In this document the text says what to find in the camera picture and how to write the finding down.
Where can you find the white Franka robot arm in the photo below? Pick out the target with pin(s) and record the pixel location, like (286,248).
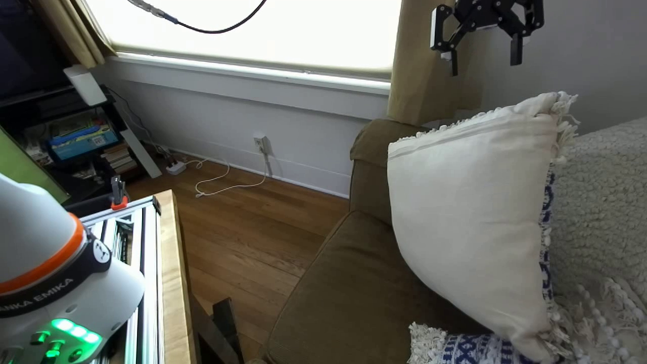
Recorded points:
(48,270)

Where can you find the green panel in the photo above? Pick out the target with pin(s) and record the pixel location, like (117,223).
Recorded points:
(21,169)

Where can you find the cream pillow with tassel trim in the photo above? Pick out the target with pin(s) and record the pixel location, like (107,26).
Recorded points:
(472,216)

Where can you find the red clamp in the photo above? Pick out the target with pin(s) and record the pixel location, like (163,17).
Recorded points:
(117,194)

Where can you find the grey fleece blanket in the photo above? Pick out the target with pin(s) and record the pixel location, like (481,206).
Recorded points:
(603,223)

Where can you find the white wall outlet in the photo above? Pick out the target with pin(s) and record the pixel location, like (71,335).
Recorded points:
(262,142)

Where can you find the aluminium profile frame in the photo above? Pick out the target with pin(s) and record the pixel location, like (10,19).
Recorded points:
(139,270)

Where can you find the blue box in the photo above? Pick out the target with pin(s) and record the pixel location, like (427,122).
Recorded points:
(82,142)

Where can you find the white window blind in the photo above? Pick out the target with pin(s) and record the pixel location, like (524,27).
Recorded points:
(256,42)

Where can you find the white window frame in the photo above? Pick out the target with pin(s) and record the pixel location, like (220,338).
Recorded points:
(256,74)

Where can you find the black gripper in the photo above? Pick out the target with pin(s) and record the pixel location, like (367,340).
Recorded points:
(486,13)

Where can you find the brown fabric sofa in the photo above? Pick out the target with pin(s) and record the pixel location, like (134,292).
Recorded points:
(344,291)

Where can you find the white power strip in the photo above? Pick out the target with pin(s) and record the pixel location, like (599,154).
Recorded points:
(176,169)

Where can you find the tan curtain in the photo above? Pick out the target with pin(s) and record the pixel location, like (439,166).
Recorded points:
(422,82)
(71,32)

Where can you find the blue patterned white pillow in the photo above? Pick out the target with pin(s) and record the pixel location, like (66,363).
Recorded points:
(465,347)

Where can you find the white board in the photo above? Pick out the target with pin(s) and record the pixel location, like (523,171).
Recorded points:
(88,84)

